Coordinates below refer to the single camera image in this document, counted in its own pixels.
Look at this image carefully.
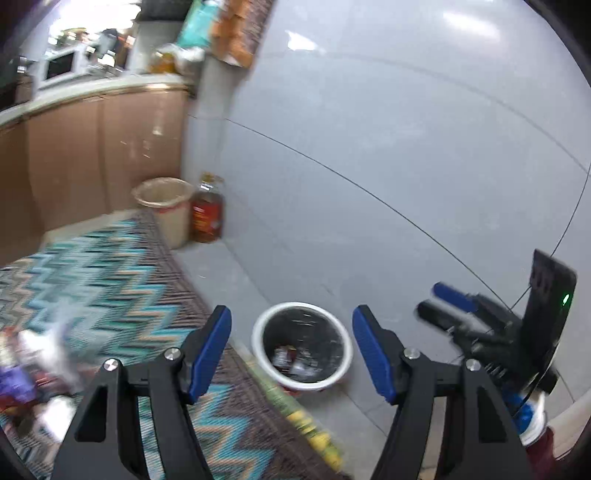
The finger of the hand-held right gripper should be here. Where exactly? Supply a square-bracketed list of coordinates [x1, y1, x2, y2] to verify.
[433, 282, 481, 313]
[417, 299, 463, 333]

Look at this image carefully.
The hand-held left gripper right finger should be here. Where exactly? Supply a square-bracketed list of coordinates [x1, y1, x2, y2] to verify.
[352, 305, 532, 480]

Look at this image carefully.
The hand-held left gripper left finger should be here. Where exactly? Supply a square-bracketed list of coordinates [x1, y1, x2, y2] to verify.
[51, 305, 232, 480]

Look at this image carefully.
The white trash bin black liner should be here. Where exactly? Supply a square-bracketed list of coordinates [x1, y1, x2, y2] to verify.
[252, 302, 354, 394]

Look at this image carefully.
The white paper towel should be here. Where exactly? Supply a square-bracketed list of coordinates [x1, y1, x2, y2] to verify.
[17, 323, 85, 395]

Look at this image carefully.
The purple plastic bag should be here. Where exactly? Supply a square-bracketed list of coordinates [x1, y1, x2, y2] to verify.
[0, 364, 38, 412]

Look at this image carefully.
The beige trash bin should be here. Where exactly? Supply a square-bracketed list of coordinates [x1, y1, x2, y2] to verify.
[133, 177, 195, 250]

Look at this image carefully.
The person's right hand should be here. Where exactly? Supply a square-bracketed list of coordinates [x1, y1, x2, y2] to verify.
[503, 388, 548, 446]

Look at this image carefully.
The green yellow printed strip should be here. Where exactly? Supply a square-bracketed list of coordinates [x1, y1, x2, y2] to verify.
[244, 354, 343, 470]

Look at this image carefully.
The zigzag patterned rug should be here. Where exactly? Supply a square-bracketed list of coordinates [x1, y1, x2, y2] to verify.
[0, 210, 343, 480]

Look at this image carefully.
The cooking oil bottle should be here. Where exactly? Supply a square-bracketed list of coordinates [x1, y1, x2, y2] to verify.
[191, 172, 225, 244]

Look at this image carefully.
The brown kitchen cabinet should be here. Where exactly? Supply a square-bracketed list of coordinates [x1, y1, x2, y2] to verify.
[0, 76, 193, 267]

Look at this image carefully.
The yellow plastic bag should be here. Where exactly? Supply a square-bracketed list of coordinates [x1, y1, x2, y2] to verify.
[148, 43, 205, 75]

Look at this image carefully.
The orange printed carton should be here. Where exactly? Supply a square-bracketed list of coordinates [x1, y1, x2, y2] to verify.
[210, 0, 274, 71]

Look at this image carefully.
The white microwave oven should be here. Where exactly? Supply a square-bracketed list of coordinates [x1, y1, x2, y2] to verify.
[36, 48, 78, 89]

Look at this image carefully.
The teal packet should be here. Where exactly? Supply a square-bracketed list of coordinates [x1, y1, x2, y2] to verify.
[177, 0, 223, 49]

